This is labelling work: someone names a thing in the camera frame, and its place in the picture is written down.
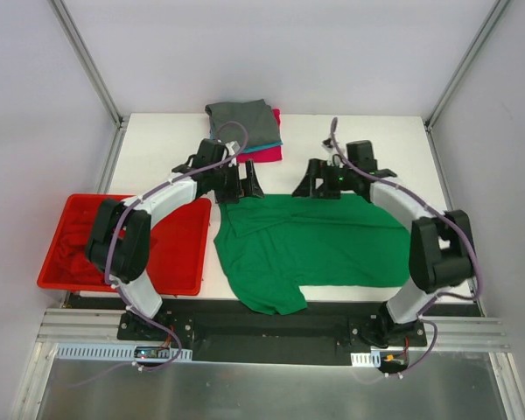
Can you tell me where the green t-shirt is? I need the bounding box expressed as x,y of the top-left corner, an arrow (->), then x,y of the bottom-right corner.
214,193 -> 410,315

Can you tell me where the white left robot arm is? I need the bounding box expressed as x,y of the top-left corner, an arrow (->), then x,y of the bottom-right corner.
84,139 -> 264,340

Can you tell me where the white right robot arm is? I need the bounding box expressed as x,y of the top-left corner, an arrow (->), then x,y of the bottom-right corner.
293,138 -> 479,347

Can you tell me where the folded pink t-shirt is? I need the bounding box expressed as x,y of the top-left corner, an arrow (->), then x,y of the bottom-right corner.
237,104 -> 283,163

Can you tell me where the folded teal t-shirt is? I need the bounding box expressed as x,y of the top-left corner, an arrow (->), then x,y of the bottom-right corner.
241,141 -> 283,154

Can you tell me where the folded grey t-shirt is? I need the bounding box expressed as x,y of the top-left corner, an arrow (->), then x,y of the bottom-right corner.
205,99 -> 282,149

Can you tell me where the red plastic bin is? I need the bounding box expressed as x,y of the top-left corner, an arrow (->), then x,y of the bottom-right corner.
37,194 -> 212,296

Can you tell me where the red t-shirt in bin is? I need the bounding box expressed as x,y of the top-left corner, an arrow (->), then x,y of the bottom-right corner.
54,211 -> 103,286

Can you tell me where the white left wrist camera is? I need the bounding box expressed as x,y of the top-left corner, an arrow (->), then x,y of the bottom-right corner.
226,141 -> 241,155

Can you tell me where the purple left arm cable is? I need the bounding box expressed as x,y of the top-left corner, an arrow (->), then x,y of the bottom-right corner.
60,121 -> 249,389

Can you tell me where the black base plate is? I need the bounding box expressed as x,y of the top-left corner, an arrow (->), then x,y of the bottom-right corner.
115,298 -> 428,367

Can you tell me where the right white cable duct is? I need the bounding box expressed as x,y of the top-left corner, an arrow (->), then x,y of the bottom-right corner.
350,351 -> 382,368

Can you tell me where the white cable duct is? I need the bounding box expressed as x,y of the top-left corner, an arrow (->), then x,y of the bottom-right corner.
56,343 -> 193,363
350,351 -> 382,368

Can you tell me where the right aluminium frame post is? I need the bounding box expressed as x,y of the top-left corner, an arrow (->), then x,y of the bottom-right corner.
424,0 -> 513,132

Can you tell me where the aluminium frame post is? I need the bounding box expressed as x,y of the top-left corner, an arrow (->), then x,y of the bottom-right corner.
424,0 -> 513,132
47,0 -> 124,129

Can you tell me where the left aluminium frame post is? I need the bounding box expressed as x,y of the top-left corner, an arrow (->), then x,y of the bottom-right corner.
47,0 -> 124,129

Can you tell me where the aluminium front rail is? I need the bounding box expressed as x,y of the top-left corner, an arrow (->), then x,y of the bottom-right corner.
37,307 -> 126,342

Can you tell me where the left white cable duct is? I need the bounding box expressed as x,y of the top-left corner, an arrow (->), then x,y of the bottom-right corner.
56,343 -> 193,363

